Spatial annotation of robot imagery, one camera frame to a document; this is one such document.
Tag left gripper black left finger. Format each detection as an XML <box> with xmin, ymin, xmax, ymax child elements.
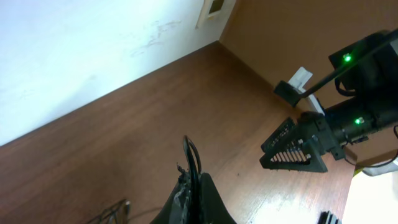
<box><xmin>150</xmin><ymin>164</ymin><xmax>192</xmax><ymax>224</ymax></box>

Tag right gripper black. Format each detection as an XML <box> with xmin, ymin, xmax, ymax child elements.
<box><xmin>259</xmin><ymin>96</ymin><xmax>397</xmax><ymax>173</ymax></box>

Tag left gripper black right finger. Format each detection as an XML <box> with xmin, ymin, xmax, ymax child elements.
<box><xmin>200</xmin><ymin>172</ymin><xmax>236</xmax><ymax>224</ymax></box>

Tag black cable bundle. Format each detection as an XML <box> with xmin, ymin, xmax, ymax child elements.
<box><xmin>182</xmin><ymin>135</ymin><xmax>203</xmax><ymax>224</ymax></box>

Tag long black usb cable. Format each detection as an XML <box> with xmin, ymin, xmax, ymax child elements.
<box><xmin>86</xmin><ymin>198</ymin><xmax>162</xmax><ymax>224</ymax></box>

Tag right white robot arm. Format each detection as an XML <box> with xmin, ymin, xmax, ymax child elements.
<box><xmin>259</xmin><ymin>30</ymin><xmax>397</xmax><ymax>172</ymax></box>

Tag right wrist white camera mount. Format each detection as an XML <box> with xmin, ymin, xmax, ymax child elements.
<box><xmin>274</xmin><ymin>67</ymin><xmax>325</xmax><ymax>114</ymax></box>

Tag white wall outlet plate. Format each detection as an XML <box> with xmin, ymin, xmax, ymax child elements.
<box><xmin>195</xmin><ymin>0</ymin><xmax>236</xmax><ymax>29</ymax></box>

